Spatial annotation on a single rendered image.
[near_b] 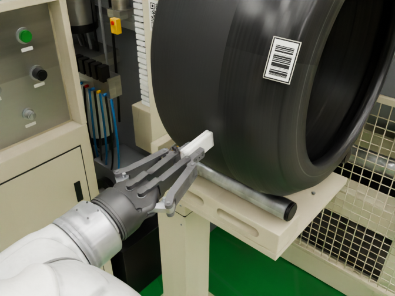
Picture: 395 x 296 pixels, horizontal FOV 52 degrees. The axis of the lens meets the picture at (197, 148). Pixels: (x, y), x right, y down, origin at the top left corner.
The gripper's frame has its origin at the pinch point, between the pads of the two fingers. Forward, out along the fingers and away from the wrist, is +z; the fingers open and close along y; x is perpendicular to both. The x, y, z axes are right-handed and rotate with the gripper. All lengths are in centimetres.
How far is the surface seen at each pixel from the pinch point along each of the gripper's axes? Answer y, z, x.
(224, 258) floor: 39, 48, 119
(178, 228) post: 29, 16, 59
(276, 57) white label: -10.1, 7.8, -16.2
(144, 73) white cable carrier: 40.9, 24.0, 9.2
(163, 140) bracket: 24.8, 13.0, 18.2
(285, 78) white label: -12.0, 7.3, -13.5
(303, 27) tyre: -11.5, 12.2, -19.1
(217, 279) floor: 34, 36, 117
